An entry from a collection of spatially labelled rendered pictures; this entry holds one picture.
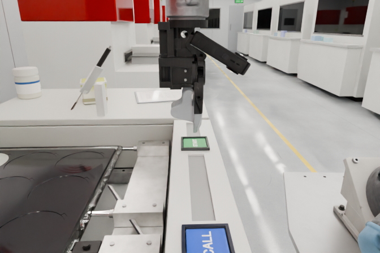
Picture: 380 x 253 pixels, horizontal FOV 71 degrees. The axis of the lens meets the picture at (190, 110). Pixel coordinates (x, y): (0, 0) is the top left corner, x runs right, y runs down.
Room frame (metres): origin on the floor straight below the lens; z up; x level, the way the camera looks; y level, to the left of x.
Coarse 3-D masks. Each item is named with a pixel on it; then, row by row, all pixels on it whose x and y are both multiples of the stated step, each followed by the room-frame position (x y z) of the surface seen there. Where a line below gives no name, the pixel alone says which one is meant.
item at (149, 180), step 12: (144, 156) 0.59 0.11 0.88; (156, 156) 0.59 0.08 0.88; (168, 156) 0.59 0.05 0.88; (144, 168) 0.53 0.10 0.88; (156, 168) 0.53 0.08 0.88; (168, 168) 0.53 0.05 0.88; (132, 180) 0.48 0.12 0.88; (144, 180) 0.48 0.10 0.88; (156, 180) 0.48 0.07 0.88; (168, 180) 0.51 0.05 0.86; (132, 192) 0.44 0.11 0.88; (144, 192) 0.44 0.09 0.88; (156, 192) 0.44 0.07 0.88; (120, 228) 0.35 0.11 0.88; (132, 228) 0.35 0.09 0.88; (144, 228) 0.35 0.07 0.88; (156, 228) 0.35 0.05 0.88
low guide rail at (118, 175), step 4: (112, 172) 0.57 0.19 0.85; (116, 172) 0.57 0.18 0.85; (120, 172) 0.57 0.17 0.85; (124, 172) 0.57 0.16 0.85; (128, 172) 0.57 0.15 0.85; (112, 176) 0.56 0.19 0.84; (116, 176) 0.56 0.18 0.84; (120, 176) 0.56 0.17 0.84; (124, 176) 0.56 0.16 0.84; (128, 176) 0.56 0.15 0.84; (112, 180) 0.56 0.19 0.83; (116, 180) 0.56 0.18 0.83; (120, 180) 0.56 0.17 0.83; (124, 180) 0.56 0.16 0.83; (128, 180) 0.56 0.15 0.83
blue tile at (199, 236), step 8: (192, 232) 0.25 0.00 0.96; (200, 232) 0.25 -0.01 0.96; (208, 232) 0.25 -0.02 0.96; (216, 232) 0.25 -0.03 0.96; (224, 232) 0.25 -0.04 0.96; (192, 240) 0.23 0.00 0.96; (200, 240) 0.23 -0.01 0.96; (208, 240) 0.23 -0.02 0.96; (216, 240) 0.23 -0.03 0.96; (224, 240) 0.23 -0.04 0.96; (192, 248) 0.22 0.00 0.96; (200, 248) 0.22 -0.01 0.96; (208, 248) 0.22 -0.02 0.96; (216, 248) 0.22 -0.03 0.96; (224, 248) 0.22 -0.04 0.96
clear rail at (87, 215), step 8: (120, 152) 0.58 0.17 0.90; (112, 168) 0.50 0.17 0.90; (104, 176) 0.46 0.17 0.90; (104, 184) 0.44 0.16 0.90; (96, 192) 0.41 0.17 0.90; (96, 200) 0.39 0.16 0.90; (88, 208) 0.36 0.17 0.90; (88, 216) 0.35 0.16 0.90; (80, 224) 0.33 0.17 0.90; (80, 232) 0.31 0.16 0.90; (72, 240) 0.30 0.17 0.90; (80, 240) 0.31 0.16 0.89; (72, 248) 0.28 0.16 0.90
